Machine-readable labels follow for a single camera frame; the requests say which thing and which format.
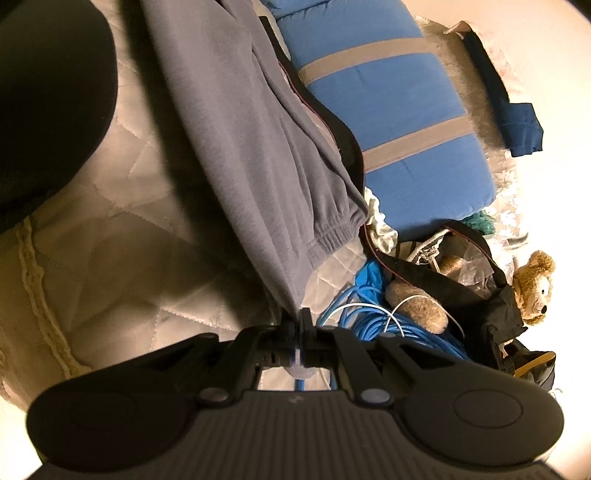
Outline cream quilted bedspread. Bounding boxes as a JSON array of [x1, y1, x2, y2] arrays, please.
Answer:
[[0, 0, 370, 409]]

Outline black bag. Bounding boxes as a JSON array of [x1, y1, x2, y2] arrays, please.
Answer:
[[369, 220, 555, 388]]

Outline dark bag with yellow strip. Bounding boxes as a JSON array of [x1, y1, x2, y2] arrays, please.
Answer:
[[505, 339, 557, 394]]

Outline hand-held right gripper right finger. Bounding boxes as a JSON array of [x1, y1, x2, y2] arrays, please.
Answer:
[[299, 308, 462, 407]]

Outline white cable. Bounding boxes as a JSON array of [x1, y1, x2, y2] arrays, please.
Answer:
[[341, 293, 465, 339]]

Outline teal yarn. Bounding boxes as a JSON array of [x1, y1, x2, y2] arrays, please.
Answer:
[[462, 210, 498, 237]]

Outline bright blue cloth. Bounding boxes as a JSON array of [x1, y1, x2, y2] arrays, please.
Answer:
[[355, 260, 394, 303]]

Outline navy blue cloth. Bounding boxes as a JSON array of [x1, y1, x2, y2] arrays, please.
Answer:
[[462, 30, 544, 158]]

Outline white cloth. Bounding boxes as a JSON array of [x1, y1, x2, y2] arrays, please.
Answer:
[[364, 186, 399, 258]]

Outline blue cable coil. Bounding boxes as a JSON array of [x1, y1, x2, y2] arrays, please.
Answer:
[[318, 282, 467, 393]]

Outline grey sweatpants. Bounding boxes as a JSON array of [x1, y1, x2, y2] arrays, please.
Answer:
[[139, 0, 370, 317]]

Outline clear plastic bag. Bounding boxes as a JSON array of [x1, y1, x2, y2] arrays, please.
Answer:
[[455, 240, 500, 297]]

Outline pink floral cloth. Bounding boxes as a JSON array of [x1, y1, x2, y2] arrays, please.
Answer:
[[442, 20, 479, 38]]

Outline white cord bundle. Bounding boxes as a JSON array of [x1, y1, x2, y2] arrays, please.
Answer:
[[405, 230, 445, 267]]

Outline beige lace cloth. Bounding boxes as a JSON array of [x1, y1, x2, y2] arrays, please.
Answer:
[[413, 15, 525, 243]]

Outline black strap with red edge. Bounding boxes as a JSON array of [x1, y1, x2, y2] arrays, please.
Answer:
[[259, 16, 393, 278]]

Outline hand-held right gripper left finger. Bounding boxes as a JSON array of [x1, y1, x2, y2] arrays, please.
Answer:
[[143, 318, 299, 407]]

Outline brown plush toy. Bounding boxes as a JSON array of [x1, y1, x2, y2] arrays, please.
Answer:
[[385, 279, 450, 334]]

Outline person's black clothing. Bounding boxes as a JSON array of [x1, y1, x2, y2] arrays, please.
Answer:
[[0, 0, 117, 232]]

